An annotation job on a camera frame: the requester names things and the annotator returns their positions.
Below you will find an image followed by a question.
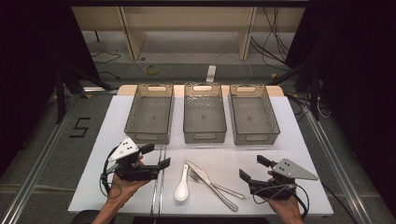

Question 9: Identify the clear grey plastic basket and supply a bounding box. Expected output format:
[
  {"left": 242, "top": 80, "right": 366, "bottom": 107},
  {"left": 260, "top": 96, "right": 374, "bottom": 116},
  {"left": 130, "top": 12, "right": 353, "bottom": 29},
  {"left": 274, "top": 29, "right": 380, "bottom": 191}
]
[
  {"left": 123, "top": 83, "right": 176, "bottom": 146},
  {"left": 228, "top": 83, "right": 281, "bottom": 147},
  {"left": 182, "top": 82, "right": 228, "bottom": 145}
]

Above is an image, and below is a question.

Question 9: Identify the white power strip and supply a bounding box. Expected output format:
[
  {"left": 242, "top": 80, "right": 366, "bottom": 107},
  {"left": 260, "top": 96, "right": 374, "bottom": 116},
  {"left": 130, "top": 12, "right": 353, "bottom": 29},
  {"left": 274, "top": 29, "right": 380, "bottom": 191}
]
[{"left": 205, "top": 64, "right": 218, "bottom": 84}]

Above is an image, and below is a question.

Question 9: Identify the white table sheet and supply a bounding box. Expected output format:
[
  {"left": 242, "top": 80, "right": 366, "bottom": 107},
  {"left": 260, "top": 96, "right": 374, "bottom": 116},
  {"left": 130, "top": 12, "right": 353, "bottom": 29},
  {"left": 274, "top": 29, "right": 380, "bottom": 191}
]
[{"left": 67, "top": 94, "right": 334, "bottom": 217}]

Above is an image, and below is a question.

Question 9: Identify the person's right hand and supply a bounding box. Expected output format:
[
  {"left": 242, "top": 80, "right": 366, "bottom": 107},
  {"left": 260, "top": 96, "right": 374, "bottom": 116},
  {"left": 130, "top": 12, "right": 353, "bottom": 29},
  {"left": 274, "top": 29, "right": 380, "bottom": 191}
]
[{"left": 266, "top": 170, "right": 304, "bottom": 220}]

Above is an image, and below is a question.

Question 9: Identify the beige wooden shelf unit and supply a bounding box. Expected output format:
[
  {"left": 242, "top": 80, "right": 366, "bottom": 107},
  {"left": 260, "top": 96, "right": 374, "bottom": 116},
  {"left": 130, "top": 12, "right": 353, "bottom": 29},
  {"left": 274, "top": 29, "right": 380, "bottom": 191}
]
[{"left": 71, "top": 6, "right": 306, "bottom": 62}]

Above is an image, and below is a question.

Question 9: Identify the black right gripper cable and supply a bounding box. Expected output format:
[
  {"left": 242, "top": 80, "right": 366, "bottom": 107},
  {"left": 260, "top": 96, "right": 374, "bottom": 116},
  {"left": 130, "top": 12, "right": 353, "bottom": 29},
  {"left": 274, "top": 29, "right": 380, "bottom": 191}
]
[{"left": 251, "top": 183, "right": 311, "bottom": 220}]

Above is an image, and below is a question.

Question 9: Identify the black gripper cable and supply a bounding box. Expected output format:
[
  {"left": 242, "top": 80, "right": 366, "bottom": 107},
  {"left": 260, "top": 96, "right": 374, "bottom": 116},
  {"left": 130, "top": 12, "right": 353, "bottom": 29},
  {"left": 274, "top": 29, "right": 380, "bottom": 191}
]
[
  {"left": 99, "top": 146, "right": 124, "bottom": 200},
  {"left": 251, "top": 183, "right": 311, "bottom": 220}
]

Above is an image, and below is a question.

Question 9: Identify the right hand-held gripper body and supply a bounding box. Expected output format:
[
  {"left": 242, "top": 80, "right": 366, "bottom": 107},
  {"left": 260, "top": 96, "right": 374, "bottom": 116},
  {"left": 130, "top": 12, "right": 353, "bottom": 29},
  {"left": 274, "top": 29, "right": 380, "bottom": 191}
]
[{"left": 247, "top": 158, "right": 319, "bottom": 202}]

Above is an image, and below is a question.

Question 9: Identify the aluminium floor rail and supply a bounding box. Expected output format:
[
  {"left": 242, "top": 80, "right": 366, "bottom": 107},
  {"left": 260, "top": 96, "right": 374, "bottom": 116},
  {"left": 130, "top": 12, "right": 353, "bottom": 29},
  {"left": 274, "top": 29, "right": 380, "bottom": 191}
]
[
  {"left": 303, "top": 108, "right": 375, "bottom": 224},
  {"left": 0, "top": 92, "right": 82, "bottom": 224}
]

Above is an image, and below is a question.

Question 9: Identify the dark curtain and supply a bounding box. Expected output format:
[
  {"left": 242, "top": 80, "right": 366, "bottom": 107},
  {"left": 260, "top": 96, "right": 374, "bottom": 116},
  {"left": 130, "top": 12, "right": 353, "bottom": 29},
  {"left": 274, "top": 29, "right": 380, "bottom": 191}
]
[
  {"left": 285, "top": 0, "right": 396, "bottom": 216},
  {"left": 0, "top": 0, "right": 101, "bottom": 175}
]

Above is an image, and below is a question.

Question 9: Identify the bundle of black cables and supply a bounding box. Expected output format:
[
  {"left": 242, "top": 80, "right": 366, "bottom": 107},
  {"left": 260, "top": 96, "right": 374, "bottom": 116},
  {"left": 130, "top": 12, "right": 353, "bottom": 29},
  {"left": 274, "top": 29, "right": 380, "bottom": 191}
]
[{"left": 250, "top": 6, "right": 292, "bottom": 73}]

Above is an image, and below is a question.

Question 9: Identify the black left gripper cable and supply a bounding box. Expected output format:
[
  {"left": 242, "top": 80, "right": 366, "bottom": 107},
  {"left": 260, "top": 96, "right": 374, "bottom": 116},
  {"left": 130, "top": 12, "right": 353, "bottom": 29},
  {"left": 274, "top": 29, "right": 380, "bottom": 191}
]
[{"left": 99, "top": 146, "right": 124, "bottom": 200}]

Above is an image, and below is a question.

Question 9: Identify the person's left hand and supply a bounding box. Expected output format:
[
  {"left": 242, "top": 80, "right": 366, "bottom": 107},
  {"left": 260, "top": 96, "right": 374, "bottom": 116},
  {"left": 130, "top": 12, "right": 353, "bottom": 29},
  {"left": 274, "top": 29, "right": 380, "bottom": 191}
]
[{"left": 106, "top": 172, "right": 151, "bottom": 203}]

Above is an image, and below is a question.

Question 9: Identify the white ceramic spoon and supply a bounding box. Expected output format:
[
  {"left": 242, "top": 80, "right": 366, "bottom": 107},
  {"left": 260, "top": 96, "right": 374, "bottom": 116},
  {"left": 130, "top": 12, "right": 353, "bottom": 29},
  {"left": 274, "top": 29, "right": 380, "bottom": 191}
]
[{"left": 174, "top": 163, "right": 191, "bottom": 203}]

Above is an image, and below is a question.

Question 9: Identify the black metal stand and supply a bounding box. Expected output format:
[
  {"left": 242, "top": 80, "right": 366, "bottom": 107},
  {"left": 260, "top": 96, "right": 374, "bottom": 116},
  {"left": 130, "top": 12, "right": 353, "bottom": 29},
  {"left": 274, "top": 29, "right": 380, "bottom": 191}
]
[
  {"left": 54, "top": 64, "right": 115, "bottom": 125},
  {"left": 267, "top": 59, "right": 322, "bottom": 122}
]

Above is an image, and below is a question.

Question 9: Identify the thin black floor cable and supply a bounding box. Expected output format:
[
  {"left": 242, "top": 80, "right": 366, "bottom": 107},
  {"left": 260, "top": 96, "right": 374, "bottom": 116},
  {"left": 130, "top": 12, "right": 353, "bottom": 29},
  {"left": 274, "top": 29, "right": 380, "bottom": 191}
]
[{"left": 92, "top": 50, "right": 121, "bottom": 65}]

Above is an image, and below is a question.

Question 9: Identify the metal fork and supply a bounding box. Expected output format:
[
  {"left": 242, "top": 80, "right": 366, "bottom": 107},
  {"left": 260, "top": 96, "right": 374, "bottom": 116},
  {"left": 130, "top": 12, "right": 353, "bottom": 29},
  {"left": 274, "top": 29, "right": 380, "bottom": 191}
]
[{"left": 188, "top": 169, "right": 247, "bottom": 201}]

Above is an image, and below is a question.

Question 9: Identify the metal table knife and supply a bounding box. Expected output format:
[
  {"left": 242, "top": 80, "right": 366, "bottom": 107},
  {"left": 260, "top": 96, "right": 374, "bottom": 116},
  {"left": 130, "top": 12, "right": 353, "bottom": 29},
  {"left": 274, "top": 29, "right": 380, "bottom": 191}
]
[{"left": 185, "top": 160, "right": 239, "bottom": 213}]

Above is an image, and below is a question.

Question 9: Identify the metal chopstick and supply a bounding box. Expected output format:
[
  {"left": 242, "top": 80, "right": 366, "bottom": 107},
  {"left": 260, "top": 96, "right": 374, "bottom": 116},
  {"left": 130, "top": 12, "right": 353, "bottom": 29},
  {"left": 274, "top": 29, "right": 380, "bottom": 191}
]
[
  {"left": 150, "top": 147, "right": 163, "bottom": 217},
  {"left": 159, "top": 147, "right": 168, "bottom": 217}
]

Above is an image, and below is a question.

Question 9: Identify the white power cable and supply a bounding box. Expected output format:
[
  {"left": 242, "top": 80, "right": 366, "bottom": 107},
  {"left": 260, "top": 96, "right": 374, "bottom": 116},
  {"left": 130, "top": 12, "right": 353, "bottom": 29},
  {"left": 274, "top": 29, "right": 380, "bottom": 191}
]
[{"left": 214, "top": 50, "right": 254, "bottom": 86}]

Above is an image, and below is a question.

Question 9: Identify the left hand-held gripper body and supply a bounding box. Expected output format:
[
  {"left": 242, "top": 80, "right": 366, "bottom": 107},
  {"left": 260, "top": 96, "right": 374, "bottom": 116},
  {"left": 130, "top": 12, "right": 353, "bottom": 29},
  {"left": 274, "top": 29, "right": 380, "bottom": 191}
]
[{"left": 104, "top": 135, "right": 162, "bottom": 183}]

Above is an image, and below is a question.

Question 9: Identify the black round stool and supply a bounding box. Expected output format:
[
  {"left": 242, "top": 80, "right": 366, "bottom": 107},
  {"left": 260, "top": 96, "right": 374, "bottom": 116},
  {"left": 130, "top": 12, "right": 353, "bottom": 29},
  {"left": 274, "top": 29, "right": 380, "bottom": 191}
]
[{"left": 70, "top": 209, "right": 101, "bottom": 224}]

